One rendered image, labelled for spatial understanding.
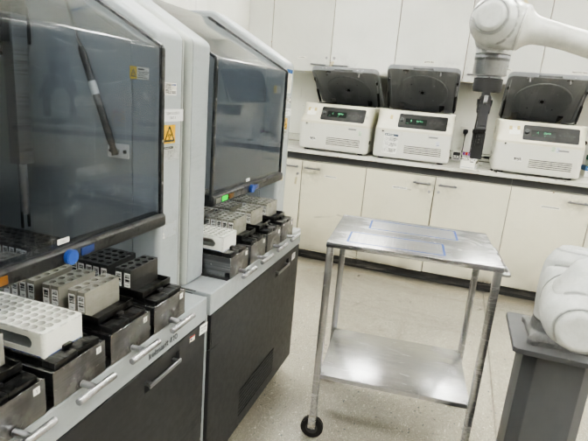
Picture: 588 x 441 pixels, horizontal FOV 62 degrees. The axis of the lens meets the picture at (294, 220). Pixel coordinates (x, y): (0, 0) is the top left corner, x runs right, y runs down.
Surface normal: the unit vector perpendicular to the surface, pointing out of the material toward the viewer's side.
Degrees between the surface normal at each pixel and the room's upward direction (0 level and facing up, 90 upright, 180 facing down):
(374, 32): 90
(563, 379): 90
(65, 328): 90
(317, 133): 90
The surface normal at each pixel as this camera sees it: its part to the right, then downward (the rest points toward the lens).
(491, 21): -0.55, 0.13
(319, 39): -0.33, 0.22
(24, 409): 0.94, 0.16
